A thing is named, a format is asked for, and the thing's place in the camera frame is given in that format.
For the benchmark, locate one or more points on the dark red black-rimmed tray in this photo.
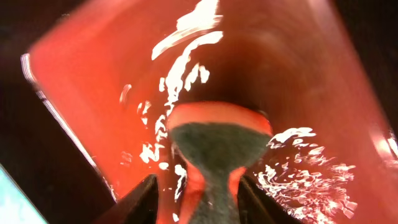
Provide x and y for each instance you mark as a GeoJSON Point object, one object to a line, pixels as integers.
{"type": "Point", "coordinates": [87, 87]}

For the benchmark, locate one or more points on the red sponge with dark scourer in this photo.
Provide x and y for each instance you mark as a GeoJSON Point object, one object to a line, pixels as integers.
{"type": "Point", "coordinates": [218, 141]}

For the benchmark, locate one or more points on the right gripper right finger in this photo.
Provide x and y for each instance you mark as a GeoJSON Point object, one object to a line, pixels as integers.
{"type": "Point", "coordinates": [255, 207]}

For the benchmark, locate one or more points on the teal plastic tray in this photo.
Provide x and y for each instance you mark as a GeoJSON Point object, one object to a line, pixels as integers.
{"type": "Point", "coordinates": [16, 208]}

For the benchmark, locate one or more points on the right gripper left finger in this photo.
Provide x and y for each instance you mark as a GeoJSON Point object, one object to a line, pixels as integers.
{"type": "Point", "coordinates": [139, 206]}

